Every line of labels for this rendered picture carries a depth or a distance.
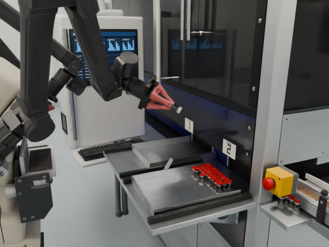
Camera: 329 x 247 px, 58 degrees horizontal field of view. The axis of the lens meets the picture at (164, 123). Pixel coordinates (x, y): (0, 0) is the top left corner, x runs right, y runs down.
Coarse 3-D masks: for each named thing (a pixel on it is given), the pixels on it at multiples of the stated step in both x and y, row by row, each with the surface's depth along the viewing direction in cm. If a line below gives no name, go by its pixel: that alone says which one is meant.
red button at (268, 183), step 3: (267, 177) 97; (264, 180) 96; (267, 180) 95; (270, 180) 95; (264, 183) 96; (267, 183) 95; (270, 183) 95; (273, 183) 95; (264, 186) 97; (267, 186) 95; (270, 186) 95; (273, 186) 95; (267, 189) 96; (270, 189) 95
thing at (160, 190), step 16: (144, 176) 122; (160, 176) 124; (176, 176) 126; (144, 192) 114; (160, 192) 114; (176, 192) 114; (192, 192) 114; (208, 192) 114; (240, 192) 109; (160, 208) 97; (176, 208) 100
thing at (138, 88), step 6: (132, 78) 95; (138, 78) 96; (156, 78) 95; (132, 84) 94; (138, 84) 95; (144, 84) 95; (150, 84) 92; (132, 90) 95; (138, 90) 94; (144, 90) 93; (138, 96) 96
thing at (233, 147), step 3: (225, 141) 120; (228, 141) 119; (225, 144) 121; (231, 144) 117; (225, 147) 121; (228, 147) 119; (231, 147) 117; (234, 147) 115; (225, 150) 121; (228, 150) 119; (231, 150) 117; (234, 150) 116; (225, 153) 121; (231, 153) 118; (234, 153) 116; (231, 156) 118; (234, 156) 116; (234, 159) 116
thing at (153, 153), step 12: (132, 144) 153; (144, 144) 156; (156, 144) 159; (168, 144) 162; (180, 144) 162; (192, 144) 162; (144, 156) 146; (156, 156) 146; (168, 156) 146; (180, 156) 146; (192, 156) 139; (204, 156) 141
